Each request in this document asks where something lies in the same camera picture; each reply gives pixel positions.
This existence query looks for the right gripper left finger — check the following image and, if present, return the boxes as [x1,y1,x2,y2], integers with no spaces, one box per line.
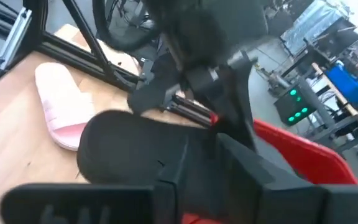
[0,132,194,224]

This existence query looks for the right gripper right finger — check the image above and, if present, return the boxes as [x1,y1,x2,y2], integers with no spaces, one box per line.
[216,133,358,224]

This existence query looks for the black slide sandal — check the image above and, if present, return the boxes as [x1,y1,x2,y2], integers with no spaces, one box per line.
[76,109,220,187]

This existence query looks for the pink slide sandal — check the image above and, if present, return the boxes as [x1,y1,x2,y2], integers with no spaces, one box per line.
[34,62,96,152]

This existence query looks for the red plastic bin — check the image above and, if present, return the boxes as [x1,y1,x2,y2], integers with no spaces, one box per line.
[181,113,358,224]

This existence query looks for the blue storage bin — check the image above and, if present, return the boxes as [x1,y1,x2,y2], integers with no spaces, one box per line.
[325,63,358,106]

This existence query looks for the black box with green lights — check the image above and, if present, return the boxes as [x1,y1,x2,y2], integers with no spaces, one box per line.
[273,85,317,127]

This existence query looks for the black aluminium rig frame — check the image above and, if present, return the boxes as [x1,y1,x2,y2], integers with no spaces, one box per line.
[0,0,143,95]

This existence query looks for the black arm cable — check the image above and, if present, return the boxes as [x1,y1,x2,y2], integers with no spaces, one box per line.
[91,0,162,53]

